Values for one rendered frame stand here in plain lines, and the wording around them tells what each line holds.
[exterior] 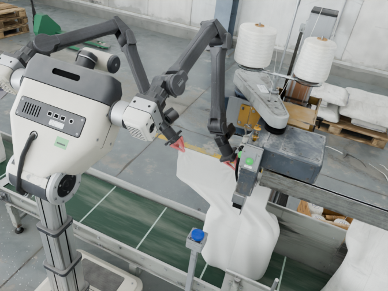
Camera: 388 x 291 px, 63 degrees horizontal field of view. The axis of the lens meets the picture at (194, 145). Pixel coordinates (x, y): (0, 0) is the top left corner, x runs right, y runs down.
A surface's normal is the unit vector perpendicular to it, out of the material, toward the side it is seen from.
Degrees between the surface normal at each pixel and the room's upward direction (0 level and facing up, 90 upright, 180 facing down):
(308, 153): 0
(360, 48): 90
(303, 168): 90
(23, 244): 0
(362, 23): 90
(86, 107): 50
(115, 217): 0
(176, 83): 70
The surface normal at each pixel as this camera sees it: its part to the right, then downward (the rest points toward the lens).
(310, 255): -0.40, 0.49
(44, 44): 0.54, -0.12
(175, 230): 0.11, -0.81
